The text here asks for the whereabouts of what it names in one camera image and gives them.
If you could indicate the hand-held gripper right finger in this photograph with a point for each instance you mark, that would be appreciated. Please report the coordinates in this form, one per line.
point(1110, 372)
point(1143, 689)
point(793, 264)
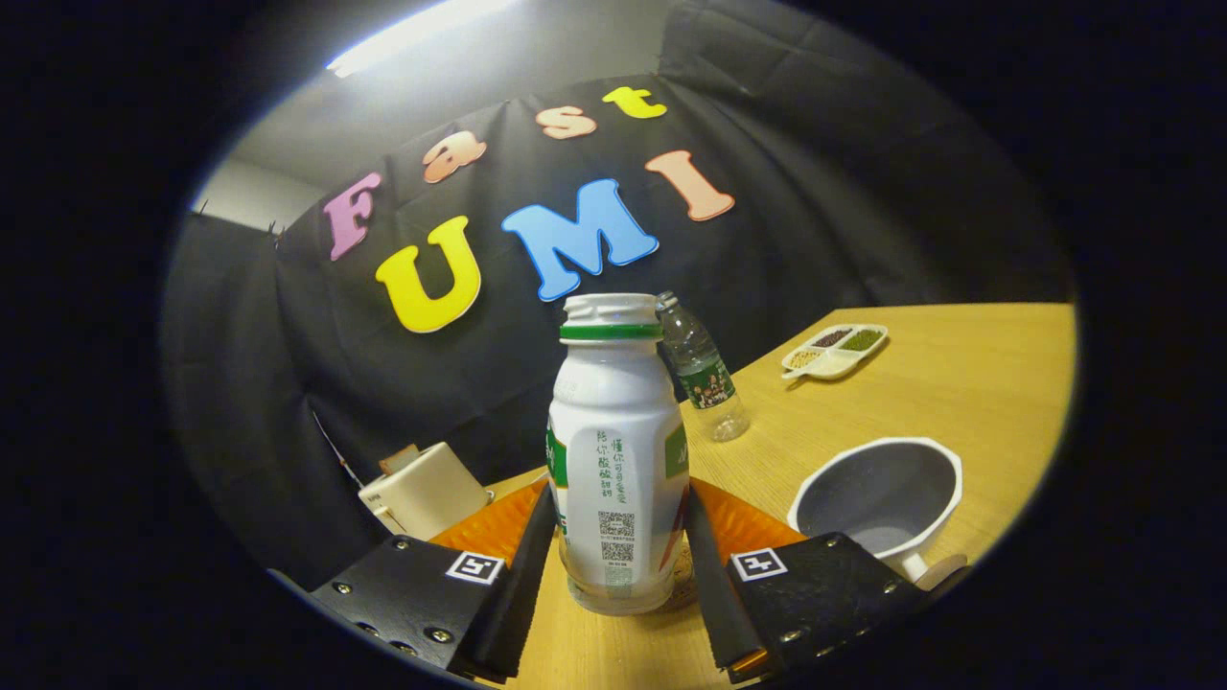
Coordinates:
point(709, 594)

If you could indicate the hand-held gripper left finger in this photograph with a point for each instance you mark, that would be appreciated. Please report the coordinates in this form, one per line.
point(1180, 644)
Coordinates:
point(522, 594)

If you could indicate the round cork coaster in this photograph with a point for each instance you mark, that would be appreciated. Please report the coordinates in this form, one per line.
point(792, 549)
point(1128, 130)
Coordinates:
point(684, 580)

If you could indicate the white juice bottle green label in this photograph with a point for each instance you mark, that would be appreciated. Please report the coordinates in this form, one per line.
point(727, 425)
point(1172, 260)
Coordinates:
point(613, 422)

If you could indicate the clear plastic water bottle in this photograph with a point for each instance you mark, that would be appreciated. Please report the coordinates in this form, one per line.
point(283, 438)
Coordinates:
point(705, 383)

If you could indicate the cream toaster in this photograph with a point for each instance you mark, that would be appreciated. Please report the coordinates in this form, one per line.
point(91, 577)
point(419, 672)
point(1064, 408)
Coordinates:
point(431, 489)

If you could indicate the bread slice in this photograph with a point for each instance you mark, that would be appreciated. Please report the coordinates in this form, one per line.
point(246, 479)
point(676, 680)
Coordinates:
point(398, 460)

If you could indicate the white divided dish with beans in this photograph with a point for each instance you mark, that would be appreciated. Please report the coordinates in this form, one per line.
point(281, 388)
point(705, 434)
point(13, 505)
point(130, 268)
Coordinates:
point(834, 356)

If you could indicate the wooden table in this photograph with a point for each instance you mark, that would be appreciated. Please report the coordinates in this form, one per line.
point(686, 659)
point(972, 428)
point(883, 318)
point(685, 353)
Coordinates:
point(959, 383)

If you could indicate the black backdrop cloth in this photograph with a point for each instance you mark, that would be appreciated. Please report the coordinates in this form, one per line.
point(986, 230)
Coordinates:
point(863, 192)

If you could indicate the ceiling light panel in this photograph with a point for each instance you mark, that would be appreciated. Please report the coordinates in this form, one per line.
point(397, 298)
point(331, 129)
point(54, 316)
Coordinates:
point(412, 34)

